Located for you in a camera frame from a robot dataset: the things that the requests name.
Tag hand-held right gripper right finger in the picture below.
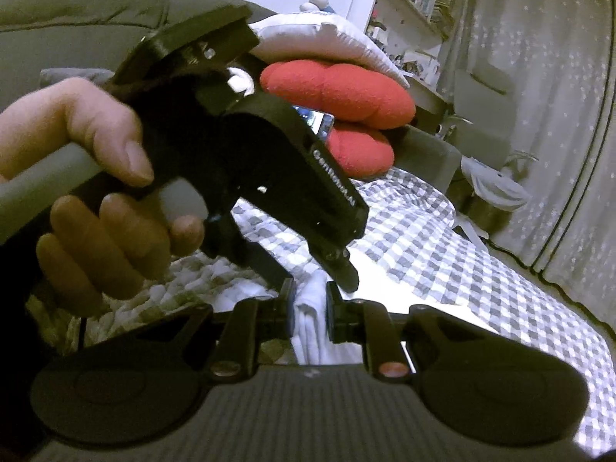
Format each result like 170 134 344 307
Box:
325 281 484 381

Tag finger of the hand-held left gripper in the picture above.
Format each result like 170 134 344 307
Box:
308 237 362 294

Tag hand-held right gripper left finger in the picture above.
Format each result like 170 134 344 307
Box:
122 278 298 380

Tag white garment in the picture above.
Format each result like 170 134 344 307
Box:
226 250 410 367

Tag person's left hand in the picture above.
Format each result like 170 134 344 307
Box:
0 77 208 301

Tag smartphone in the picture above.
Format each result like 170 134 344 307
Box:
291 105 335 139

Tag red plush cushion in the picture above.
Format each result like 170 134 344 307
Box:
260 60 417 180

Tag grey white checked blanket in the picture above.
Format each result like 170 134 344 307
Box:
26 166 616 444

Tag cream pillow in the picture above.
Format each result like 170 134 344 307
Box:
250 10 410 88

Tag blue plush toy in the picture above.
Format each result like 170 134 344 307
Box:
299 0 340 16

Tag light grey draped cloth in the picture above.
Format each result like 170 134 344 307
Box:
461 154 531 210

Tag grey office chair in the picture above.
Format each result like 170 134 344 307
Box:
433 65 540 251

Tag star print curtain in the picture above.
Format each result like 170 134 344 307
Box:
529 0 616 342
447 0 612 270

